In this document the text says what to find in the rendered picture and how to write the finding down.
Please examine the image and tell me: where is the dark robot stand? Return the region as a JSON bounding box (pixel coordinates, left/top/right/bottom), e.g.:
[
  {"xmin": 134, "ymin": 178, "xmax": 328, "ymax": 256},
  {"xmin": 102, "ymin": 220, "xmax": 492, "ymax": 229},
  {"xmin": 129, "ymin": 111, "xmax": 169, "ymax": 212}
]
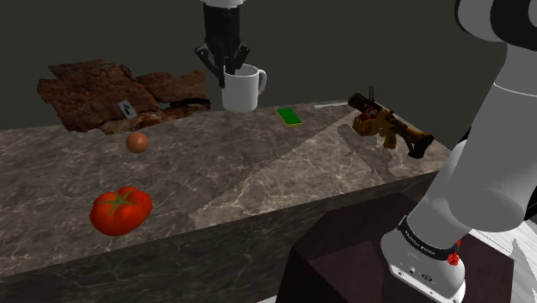
[{"xmin": 275, "ymin": 192, "xmax": 515, "ymax": 303}]

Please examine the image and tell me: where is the small grey card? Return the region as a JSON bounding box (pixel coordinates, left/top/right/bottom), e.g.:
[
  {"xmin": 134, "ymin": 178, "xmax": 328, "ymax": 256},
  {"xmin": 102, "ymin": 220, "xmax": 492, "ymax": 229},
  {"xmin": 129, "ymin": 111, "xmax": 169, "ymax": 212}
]
[{"xmin": 116, "ymin": 100, "xmax": 139, "ymax": 121}]

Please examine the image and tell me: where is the brown rugged rock slab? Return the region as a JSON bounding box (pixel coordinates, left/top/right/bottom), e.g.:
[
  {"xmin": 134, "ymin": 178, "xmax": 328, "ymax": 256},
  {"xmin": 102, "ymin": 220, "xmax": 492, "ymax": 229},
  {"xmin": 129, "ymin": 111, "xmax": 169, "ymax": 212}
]
[{"xmin": 36, "ymin": 59, "xmax": 212, "ymax": 136}]

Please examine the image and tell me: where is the white mug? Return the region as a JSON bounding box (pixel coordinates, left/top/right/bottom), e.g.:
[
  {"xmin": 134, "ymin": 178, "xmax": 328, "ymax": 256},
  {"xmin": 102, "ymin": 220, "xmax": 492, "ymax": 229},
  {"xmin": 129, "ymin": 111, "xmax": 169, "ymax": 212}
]
[{"xmin": 220, "ymin": 63, "xmax": 269, "ymax": 114}]

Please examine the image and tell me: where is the red tomato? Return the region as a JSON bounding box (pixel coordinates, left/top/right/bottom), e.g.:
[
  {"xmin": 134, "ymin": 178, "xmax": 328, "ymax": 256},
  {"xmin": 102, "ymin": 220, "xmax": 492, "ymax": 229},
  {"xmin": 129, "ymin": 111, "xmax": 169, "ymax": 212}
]
[{"xmin": 89, "ymin": 185, "xmax": 154, "ymax": 238}]

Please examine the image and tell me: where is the yellow and brown toy gun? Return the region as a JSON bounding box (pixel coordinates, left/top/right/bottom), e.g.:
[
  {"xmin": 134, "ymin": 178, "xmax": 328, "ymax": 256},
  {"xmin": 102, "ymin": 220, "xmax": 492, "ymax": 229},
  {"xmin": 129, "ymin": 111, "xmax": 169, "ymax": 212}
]
[{"xmin": 346, "ymin": 85, "xmax": 436, "ymax": 160}]

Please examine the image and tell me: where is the brown egg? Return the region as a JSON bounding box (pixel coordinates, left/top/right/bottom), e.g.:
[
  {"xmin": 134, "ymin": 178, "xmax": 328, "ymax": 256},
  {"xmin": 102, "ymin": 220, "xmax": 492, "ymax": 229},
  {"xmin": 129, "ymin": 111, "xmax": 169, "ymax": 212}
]
[{"xmin": 125, "ymin": 132, "xmax": 151, "ymax": 155}]

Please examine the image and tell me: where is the green and yellow sponge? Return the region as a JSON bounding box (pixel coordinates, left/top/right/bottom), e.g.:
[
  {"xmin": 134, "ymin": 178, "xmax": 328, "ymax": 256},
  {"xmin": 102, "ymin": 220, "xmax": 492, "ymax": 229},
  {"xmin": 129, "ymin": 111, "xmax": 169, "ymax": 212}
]
[{"xmin": 275, "ymin": 107, "xmax": 304, "ymax": 129}]

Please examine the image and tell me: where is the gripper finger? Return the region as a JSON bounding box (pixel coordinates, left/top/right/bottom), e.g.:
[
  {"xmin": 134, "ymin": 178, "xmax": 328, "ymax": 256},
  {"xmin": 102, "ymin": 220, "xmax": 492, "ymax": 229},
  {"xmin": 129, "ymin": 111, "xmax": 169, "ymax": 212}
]
[
  {"xmin": 194, "ymin": 45, "xmax": 226, "ymax": 90},
  {"xmin": 225, "ymin": 43, "xmax": 251, "ymax": 76}
]

